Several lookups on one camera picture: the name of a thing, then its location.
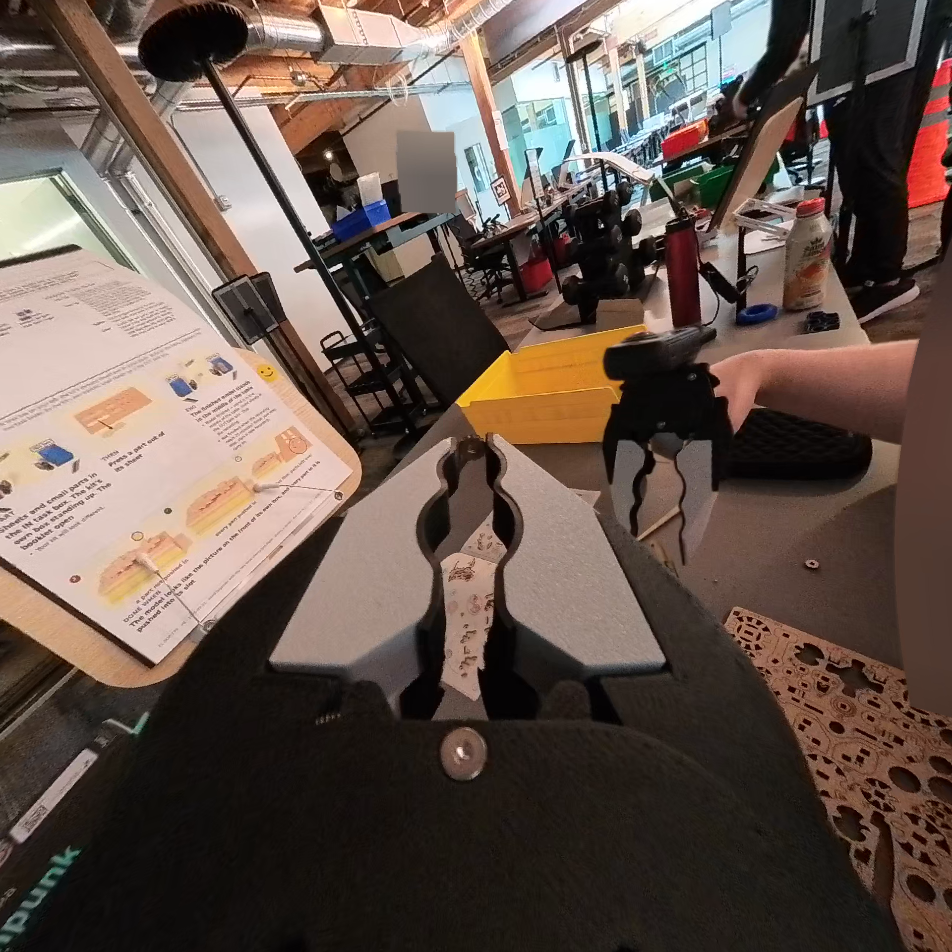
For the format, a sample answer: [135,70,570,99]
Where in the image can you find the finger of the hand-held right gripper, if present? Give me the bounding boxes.
[627,439,658,539]
[673,443,719,568]

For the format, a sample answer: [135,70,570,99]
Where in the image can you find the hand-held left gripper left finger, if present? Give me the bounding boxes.
[269,435,458,721]

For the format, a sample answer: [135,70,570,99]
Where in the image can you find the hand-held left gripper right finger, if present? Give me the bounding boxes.
[483,433,667,721]

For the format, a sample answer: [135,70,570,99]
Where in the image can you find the person's right forearm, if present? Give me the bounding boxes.
[747,338,922,415]

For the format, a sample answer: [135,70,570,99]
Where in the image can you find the laser-cut wooden parts sheet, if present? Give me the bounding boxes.
[723,607,952,952]

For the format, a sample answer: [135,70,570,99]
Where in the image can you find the person's right hand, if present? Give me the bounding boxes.
[709,352,767,434]

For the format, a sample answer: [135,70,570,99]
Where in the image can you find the wooden instruction board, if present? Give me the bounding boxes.
[0,245,364,687]

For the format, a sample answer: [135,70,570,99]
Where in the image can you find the small wooden sheet piece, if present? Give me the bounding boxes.
[437,487,603,702]

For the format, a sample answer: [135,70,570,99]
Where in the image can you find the black wrist rest pad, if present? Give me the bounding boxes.
[725,408,873,481]

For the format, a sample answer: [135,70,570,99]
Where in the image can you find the red water bottle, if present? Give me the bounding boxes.
[663,210,702,329]

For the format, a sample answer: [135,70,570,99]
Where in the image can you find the yellow plastic bin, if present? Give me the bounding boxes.
[456,325,650,446]

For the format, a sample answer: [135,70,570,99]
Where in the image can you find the black dumbbell rack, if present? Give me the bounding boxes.
[530,184,659,332]

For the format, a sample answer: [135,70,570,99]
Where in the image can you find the white drink bottle red cap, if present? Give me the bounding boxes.
[781,197,833,312]

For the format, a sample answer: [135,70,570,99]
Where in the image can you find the black office chair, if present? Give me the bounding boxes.
[367,253,512,419]

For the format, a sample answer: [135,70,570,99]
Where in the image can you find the tilted wooden clipboard stand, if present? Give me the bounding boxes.
[708,93,809,233]

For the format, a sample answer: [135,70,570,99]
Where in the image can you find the printed instruction sheet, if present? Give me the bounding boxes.
[0,249,355,666]

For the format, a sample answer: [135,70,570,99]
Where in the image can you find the black square tag holder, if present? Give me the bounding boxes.
[212,271,284,345]

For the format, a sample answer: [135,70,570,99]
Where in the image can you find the blue storage box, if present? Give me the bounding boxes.
[332,198,391,242]

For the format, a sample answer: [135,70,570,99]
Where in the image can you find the orange traffic cone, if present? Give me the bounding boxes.
[906,61,952,211]

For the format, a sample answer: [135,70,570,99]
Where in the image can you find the black kit box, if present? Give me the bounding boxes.
[0,710,153,952]

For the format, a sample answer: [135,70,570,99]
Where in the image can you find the black pole stand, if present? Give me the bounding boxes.
[137,0,391,417]

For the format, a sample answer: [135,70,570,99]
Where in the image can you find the black wire cart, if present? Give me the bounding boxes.
[320,331,419,441]

